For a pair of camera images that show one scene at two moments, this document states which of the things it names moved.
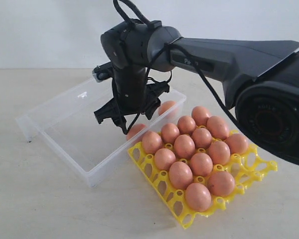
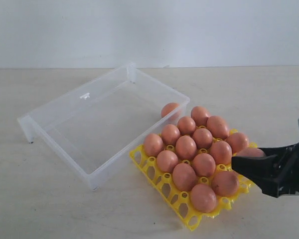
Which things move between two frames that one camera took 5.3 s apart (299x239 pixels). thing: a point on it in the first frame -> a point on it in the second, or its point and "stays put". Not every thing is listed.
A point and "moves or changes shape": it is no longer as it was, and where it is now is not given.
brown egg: x=200 y=115 stays put
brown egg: x=198 y=197 moves or changes shape
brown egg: x=218 y=128 stays put
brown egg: x=181 y=175 moves or changes shape
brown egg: x=184 y=146 stays put
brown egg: x=186 y=124 stays put
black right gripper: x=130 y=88 -> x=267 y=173
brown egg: x=220 y=152 stays put
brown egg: x=170 y=133 stays put
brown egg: x=165 y=159 moves or changes shape
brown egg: x=238 y=143 stays put
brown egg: x=134 y=129 -> x=251 y=152
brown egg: x=202 y=138 stays put
